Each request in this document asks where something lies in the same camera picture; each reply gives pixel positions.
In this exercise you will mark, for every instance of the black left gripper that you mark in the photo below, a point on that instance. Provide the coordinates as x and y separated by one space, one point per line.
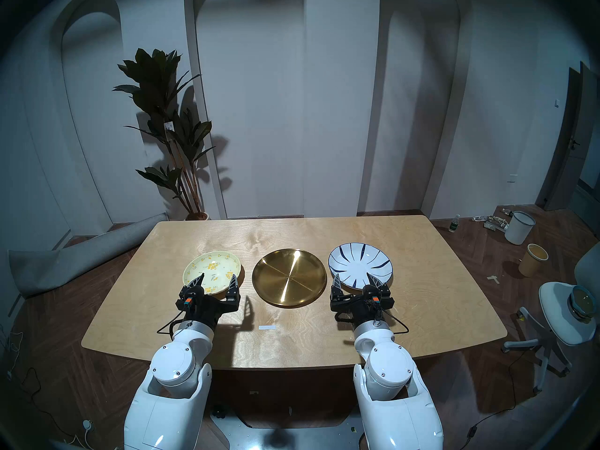
206 308

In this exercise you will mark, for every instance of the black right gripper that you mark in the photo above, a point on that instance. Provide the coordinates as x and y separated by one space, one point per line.
358 308

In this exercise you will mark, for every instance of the yellow floral ceramic plate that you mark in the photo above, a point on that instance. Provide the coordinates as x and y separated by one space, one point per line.
213 266

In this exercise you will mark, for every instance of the white plate with blue stripes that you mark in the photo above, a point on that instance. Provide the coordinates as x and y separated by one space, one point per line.
358 264

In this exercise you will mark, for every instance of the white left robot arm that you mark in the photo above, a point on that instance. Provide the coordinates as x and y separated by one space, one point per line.
173 364

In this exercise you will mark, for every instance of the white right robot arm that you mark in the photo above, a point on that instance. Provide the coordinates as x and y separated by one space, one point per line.
389 369

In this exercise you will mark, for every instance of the gold metal plate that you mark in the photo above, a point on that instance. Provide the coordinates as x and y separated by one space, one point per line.
289 278

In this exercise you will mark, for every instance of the terracotta plant pot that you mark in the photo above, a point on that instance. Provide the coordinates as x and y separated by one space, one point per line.
197 216

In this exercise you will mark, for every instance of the plastic bottle with green label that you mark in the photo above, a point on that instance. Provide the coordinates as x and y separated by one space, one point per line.
453 225

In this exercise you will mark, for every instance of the rolled grey mat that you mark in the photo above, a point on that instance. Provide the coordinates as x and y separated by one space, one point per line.
70 261

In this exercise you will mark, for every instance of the pile of small floor clutter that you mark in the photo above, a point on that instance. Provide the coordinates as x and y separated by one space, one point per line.
494 223

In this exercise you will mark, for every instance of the white bucket with dark rim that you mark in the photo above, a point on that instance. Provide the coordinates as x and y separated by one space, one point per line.
518 228

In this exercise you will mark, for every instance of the tan paper cup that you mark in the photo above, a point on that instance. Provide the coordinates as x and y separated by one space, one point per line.
530 264

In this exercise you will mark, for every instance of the white office chair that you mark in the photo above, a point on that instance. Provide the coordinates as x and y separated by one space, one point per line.
558 313

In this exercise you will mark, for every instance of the tall green leafy plant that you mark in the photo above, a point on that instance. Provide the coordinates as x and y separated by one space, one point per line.
154 83

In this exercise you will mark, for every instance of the glass bowl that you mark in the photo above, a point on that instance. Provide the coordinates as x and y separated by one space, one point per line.
582 306

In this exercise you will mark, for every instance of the dark door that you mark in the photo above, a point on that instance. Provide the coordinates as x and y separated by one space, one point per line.
569 172

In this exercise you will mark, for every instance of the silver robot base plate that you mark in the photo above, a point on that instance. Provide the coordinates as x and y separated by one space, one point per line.
243 437

